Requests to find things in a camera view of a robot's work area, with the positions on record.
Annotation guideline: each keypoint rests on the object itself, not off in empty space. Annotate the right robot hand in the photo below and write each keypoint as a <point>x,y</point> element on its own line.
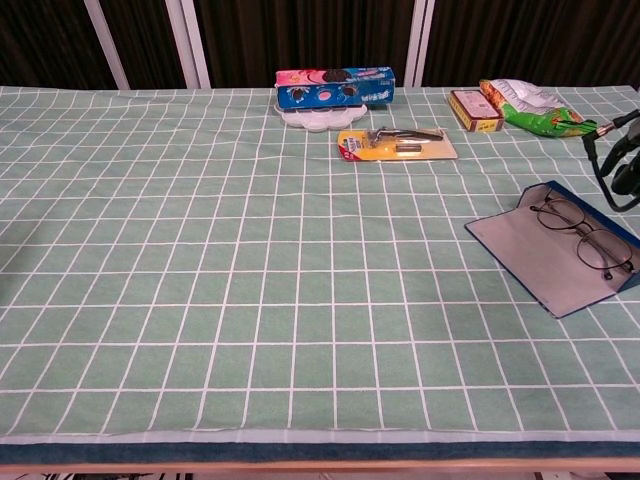
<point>627,170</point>

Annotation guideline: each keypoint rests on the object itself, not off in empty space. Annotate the wire-frame eyeglasses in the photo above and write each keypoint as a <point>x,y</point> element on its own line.
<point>579,231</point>

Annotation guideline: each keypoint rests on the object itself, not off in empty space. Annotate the blue glasses case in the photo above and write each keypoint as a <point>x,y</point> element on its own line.
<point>530,250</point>

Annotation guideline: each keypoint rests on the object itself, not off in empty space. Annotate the green snack bag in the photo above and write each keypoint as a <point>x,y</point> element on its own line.
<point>535,115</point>

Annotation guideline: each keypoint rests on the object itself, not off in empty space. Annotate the dark pleated partition panel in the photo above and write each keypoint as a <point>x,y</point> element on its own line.
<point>45,40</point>
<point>145,40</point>
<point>540,40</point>
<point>300,35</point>

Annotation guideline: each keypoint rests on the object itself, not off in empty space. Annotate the red and yellow small box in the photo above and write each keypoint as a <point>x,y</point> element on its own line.
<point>475,110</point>

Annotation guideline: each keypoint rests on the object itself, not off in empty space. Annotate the yellow razor blister pack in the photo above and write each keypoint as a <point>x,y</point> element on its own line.
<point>380,152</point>

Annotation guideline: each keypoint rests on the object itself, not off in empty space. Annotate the blue Oreo cookie box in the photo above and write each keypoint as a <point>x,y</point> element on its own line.
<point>350,92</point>

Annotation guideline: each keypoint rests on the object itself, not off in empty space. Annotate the white plastic paint palette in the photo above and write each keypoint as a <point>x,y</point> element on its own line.
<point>320,120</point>

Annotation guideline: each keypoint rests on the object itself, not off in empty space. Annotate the blue felt table underlay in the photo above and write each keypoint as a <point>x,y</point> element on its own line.
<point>300,452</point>

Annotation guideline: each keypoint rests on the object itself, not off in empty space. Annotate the green checked tablecloth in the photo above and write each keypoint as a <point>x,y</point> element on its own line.
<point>200,250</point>

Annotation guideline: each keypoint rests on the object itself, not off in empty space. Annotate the white partition post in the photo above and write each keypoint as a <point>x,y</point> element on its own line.
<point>419,45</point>
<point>107,45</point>
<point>192,45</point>

